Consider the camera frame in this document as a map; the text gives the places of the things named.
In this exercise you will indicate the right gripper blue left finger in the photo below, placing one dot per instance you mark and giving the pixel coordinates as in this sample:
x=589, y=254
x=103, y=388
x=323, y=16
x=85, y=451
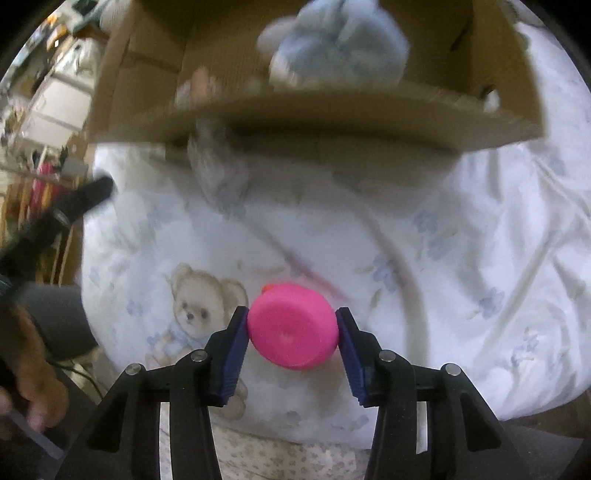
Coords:
x=226, y=352

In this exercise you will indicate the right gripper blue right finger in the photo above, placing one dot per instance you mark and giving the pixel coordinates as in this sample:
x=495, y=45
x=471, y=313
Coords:
x=377, y=376

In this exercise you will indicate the pink plastic toy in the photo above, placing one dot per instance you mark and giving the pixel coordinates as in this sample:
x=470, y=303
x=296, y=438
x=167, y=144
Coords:
x=293, y=327

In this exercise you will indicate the light blue plush toy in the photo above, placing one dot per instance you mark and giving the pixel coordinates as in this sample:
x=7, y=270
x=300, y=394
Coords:
x=335, y=44

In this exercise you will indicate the white knotted cloth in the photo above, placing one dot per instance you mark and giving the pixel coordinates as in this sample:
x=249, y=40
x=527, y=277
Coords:
x=490, y=99

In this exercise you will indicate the person left hand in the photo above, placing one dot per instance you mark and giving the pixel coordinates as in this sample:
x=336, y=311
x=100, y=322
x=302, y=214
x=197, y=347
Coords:
x=36, y=382

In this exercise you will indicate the white drawer cabinet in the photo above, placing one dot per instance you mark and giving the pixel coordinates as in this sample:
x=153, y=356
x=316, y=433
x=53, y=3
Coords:
x=60, y=106

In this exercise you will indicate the white bear print duvet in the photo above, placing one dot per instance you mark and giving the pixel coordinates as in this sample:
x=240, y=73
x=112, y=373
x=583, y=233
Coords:
x=480, y=259

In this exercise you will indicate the clear crumpled plastic bag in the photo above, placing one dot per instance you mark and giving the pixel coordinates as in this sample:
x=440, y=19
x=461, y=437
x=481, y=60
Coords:
x=221, y=168

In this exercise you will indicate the brown cardboard box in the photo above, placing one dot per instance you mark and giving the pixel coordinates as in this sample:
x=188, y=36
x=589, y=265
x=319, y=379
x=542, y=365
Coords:
x=467, y=85

